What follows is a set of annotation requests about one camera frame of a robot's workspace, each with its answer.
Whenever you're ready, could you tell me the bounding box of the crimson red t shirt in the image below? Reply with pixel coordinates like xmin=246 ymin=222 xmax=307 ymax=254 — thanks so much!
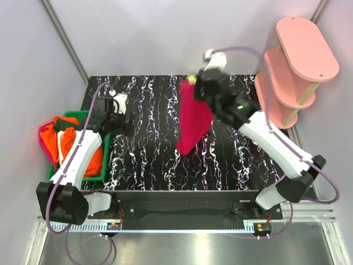
xmin=175 ymin=80 xmax=213 ymax=156

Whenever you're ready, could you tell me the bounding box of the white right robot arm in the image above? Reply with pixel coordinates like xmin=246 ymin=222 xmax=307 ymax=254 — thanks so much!
xmin=194 ymin=68 xmax=326 ymax=219

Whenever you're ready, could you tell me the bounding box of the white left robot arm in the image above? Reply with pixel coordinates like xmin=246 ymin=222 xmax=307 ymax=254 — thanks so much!
xmin=36 ymin=93 xmax=135 ymax=225

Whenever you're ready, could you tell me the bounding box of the green paperback book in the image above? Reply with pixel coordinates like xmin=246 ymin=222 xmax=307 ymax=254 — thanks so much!
xmin=187 ymin=75 xmax=197 ymax=84

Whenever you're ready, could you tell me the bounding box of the green plastic bin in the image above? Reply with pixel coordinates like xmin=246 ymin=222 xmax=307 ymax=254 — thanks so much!
xmin=49 ymin=110 xmax=110 ymax=182

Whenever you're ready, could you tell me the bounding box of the dark green t shirt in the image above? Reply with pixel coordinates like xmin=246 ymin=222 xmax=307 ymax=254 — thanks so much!
xmin=53 ymin=119 xmax=76 ymax=132

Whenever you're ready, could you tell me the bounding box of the orange t shirt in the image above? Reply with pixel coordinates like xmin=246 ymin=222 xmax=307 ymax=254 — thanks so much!
xmin=39 ymin=116 xmax=104 ymax=178

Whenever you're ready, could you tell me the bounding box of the pink t shirt in bin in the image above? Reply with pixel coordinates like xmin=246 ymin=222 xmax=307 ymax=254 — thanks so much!
xmin=38 ymin=121 xmax=58 ymax=170

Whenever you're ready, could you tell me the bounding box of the pink three tier shelf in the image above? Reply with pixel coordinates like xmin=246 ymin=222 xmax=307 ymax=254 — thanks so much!
xmin=254 ymin=17 xmax=339 ymax=129

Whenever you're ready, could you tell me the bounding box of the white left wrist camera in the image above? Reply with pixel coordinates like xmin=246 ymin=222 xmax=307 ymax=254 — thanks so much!
xmin=109 ymin=90 xmax=129 ymax=114

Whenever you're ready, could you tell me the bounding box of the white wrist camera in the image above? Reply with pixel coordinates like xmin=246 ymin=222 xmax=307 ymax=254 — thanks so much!
xmin=203 ymin=49 xmax=227 ymax=71
xmin=109 ymin=90 xmax=129 ymax=114

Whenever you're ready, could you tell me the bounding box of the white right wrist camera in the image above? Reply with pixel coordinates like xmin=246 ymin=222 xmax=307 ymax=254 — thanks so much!
xmin=203 ymin=49 xmax=227 ymax=71

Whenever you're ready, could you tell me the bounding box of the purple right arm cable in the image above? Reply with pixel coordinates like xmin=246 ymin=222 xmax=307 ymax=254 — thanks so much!
xmin=212 ymin=45 xmax=340 ymax=239

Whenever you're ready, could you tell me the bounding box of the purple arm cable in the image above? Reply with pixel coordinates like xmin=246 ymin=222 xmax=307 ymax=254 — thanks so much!
xmin=212 ymin=45 xmax=340 ymax=239
xmin=45 ymin=82 xmax=117 ymax=265

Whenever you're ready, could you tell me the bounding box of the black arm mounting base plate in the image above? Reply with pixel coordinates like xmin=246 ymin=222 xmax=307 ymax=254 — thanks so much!
xmin=88 ymin=190 xmax=282 ymax=220

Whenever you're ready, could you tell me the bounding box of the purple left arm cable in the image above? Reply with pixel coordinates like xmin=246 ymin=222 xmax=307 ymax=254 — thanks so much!
xmin=45 ymin=82 xmax=117 ymax=265

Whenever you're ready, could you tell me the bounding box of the aluminium frame rail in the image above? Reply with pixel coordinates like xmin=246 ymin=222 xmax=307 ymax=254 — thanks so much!
xmin=39 ymin=0 xmax=89 ymax=84

